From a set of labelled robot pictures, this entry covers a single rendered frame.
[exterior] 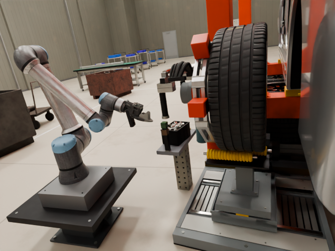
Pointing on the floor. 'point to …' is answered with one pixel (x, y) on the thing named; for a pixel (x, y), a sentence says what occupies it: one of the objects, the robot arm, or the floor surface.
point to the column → (183, 170)
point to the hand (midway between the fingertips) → (150, 121)
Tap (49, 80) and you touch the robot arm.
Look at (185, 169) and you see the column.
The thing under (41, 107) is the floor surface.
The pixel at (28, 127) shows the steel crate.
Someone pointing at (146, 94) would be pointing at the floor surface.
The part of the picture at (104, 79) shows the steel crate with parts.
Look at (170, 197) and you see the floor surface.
